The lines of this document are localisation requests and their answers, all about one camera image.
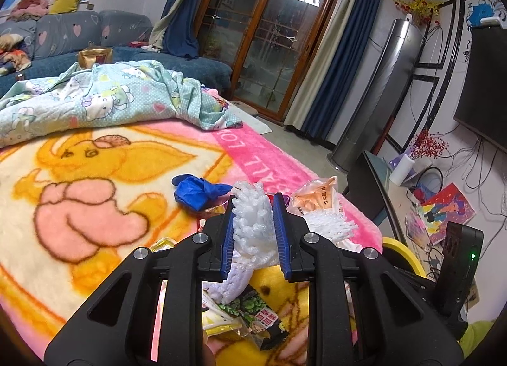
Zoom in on person's right forearm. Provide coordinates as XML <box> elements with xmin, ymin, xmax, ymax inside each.
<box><xmin>459</xmin><ymin>320</ymin><xmax>497</xmax><ymax>356</ymax></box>

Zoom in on pile of clothes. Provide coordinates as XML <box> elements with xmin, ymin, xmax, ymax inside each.
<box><xmin>10</xmin><ymin>0</ymin><xmax>50</xmax><ymax>21</ymax></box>

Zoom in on wooden sliding glass door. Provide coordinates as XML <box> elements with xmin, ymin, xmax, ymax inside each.
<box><xmin>194</xmin><ymin>0</ymin><xmax>354</xmax><ymax>119</ymax></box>

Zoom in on pink cartoon printed blanket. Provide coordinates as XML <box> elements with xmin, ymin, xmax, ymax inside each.
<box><xmin>0</xmin><ymin>88</ymin><xmax>383</xmax><ymax>366</ymax></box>

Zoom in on colourful painting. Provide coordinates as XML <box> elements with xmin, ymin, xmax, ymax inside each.
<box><xmin>419</xmin><ymin>184</ymin><xmax>477</xmax><ymax>246</ymax></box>

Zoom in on blue curtain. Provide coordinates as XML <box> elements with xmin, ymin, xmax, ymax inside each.
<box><xmin>301</xmin><ymin>0</ymin><xmax>388</xmax><ymax>141</ymax></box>
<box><xmin>160</xmin><ymin>0</ymin><xmax>215</xmax><ymax>60</ymax></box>

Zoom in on beige curtain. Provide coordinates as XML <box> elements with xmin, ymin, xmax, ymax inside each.
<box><xmin>283</xmin><ymin>0</ymin><xmax>370</xmax><ymax>127</ymax></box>
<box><xmin>148</xmin><ymin>12</ymin><xmax>176</xmax><ymax>52</ymax></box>

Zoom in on grey door mat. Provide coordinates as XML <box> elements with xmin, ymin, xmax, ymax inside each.
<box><xmin>229</xmin><ymin>100</ymin><xmax>273</xmax><ymax>135</ymax></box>

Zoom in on small yellow packet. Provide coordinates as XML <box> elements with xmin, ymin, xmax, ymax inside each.
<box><xmin>152</xmin><ymin>237</ymin><xmax>177</xmax><ymax>252</ymax></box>

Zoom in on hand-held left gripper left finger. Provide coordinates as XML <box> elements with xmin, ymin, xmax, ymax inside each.
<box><xmin>43</xmin><ymin>195</ymin><xmax>238</xmax><ymax>366</ymax></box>

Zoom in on yellow and white snack packet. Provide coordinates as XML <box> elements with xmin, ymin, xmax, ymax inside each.
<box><xmin>203</xmin><ymin>291</ymin><xmax>245</xmax><ymax>337</ymax></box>

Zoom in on white paper roll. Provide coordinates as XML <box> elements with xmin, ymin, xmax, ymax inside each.
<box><xmin>390</xmin><ymin>154</ymin><xmax>415</xmax><ymax>186</ymax></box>

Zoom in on light blue cartoon quilt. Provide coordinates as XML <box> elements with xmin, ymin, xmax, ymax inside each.
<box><xmin>0</xmin><ymin>59</ymin><xmax>244</xmax><ymax>149</ymax></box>

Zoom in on white foam fruit net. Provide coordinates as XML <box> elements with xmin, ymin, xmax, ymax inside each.
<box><xmin>305</xmin><ymin>211</ymin><xmax>356</xmax><ymax>243</ymax></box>
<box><xmin>206</xmin><ymin>180</ymin><xmax>280</xmax><ymax>304</ymax></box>

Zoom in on red artificial flowers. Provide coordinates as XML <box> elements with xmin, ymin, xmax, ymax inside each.
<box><xmin>403</xmin><ymin>130</ymin><xmax>451</xmax><ymax>161</ymax></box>

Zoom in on gold box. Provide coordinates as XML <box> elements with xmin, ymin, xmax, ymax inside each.
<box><xmin>76</xmin><ymin>46</ymin><xmax>114</xmax><ymax>70</ymax></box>

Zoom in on yellow bin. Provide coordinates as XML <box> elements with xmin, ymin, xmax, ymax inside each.
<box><xmin>381</xmin><ymin>237</ymin><xmax>427</xmax><ymax>278</ymax></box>

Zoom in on blue heart-patterned sofa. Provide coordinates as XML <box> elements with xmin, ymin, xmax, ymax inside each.
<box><xmin>0</xmin><ymin>9</ymin><xmax>233</xmax><ymax>98</ymax></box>

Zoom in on orange snack packet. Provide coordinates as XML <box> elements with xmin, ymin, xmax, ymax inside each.
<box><xmin>287</xmin><ymin>176</ymin><xmax>350</xmax><ymax>229</ymax></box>

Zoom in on yellow artificial flowers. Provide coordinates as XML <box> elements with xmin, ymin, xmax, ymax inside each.
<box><xmin>387</xmin><ymin>0</ymin><xmax>445</xmax><ymax>26</ymax></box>

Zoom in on colourful clothes heap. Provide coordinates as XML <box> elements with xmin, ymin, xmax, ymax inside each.
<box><xmin>0</xmin><ymin>32</ymin><xmax>35</xmax><ymax>72</ymax></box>

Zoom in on yellow pillow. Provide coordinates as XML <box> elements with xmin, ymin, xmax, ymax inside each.
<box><xmin>48</xmin><ymin>0</ymin><xmax>82</xmax><ymax>15</ymax></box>

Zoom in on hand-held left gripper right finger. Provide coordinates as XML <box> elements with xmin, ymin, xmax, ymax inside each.
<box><xmin>273</xmin><ymin>193</ymin><xmax>465</xmax><ymax>366</ymax></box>

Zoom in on grey tower air conditioner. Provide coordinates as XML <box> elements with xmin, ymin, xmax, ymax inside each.
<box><xmin>326</xmin><ymin>17</ymin><xmax>425</xmax><ymax>173</ymax></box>

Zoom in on black television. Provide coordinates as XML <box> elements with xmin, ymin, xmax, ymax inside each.
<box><xmin>453</xmin><ymin>27</ymin><xmax>507</xmax><ymax>149</ymax></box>

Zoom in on dark glass television stand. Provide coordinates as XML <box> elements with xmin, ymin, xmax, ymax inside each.
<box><xmin>346</xmin><ymin>150</ymin><xmax>409</xmax><ymax>248</ymax></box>

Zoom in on blue plastic glove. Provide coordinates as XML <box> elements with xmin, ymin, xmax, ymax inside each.
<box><xmin>171</xmin><ymin>175</ymin><xmax>231</xmax><ymax>213</ymax></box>

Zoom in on green snack packet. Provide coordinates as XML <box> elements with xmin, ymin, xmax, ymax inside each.
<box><xmin>221</xmin><ymin>286</ymin><xmax>292</xmax><ymax>351</ymax></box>

